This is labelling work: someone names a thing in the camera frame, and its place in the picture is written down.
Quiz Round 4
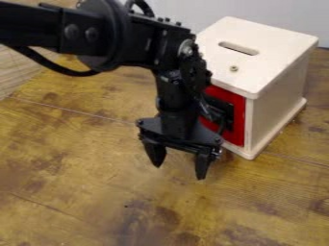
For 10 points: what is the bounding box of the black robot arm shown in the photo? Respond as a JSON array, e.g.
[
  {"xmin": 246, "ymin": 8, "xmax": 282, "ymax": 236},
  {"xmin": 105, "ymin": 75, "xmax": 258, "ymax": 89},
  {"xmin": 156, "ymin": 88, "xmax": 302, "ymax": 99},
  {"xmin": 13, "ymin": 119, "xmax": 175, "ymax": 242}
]
[{"xmin": 0, "ymin": 0, "xmax": 223, "ymax": 180}]

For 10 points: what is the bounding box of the red wooden drawer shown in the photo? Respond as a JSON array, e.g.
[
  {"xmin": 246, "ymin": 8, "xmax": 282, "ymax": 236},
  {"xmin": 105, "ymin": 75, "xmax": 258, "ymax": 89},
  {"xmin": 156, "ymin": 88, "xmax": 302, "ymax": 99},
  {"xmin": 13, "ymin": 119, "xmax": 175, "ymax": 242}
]
[{"xmin": 199, "ymin": 86, "xmax": 246, "ymax": 147}]

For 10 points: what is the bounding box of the black metal drawer handle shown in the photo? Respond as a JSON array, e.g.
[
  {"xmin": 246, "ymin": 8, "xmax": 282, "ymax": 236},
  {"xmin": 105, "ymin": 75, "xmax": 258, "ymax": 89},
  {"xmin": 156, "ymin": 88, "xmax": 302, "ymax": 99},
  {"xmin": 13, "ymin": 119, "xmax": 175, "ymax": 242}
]
[{"xmin": 199, "ymin": 94, "xmax": 234, "ymax": 135}]

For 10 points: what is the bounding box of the white wooden box cabinet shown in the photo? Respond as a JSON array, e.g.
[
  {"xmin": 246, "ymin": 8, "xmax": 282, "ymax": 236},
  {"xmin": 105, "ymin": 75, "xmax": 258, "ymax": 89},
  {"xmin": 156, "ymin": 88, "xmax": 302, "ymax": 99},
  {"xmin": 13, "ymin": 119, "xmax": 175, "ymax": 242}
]
[{"xmin": 196, "ymin": 16, "xmax": 318, "ymax": 160}]

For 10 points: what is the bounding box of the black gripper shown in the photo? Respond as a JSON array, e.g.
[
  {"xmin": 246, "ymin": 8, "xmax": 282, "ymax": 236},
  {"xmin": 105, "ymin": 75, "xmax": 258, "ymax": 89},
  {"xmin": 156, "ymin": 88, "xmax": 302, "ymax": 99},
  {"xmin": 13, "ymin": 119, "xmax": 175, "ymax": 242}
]
[{"xmin": 136, "ymin": 53, "xmax": 222, "ymax": 180}]

